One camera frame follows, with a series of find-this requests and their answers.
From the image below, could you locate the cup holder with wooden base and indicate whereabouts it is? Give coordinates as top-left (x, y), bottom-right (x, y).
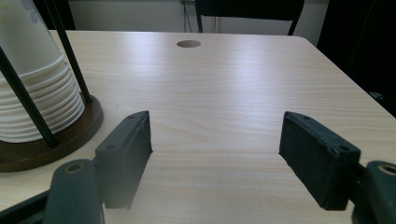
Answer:
top-left (0, 0), bottom-right (105, 174)

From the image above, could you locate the black cable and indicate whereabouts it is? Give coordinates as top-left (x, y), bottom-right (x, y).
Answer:
top-left (181, 0), bottom-right (193, 34)

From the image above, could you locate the stack of white paper cups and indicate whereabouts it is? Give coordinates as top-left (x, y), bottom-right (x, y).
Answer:
top-left (0, 0), bottom-right (85, 144)

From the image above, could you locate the black chair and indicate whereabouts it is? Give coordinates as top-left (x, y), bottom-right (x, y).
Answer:
top-left (194, 0), bottom-right (305, 36)

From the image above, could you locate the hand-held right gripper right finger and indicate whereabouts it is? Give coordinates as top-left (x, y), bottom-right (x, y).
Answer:
top-left (278, 111), bottom-right (362, 211)

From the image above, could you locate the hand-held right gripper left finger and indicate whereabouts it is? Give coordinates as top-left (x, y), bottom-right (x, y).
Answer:
top-left (94, 110), bottom-right (153, 210)

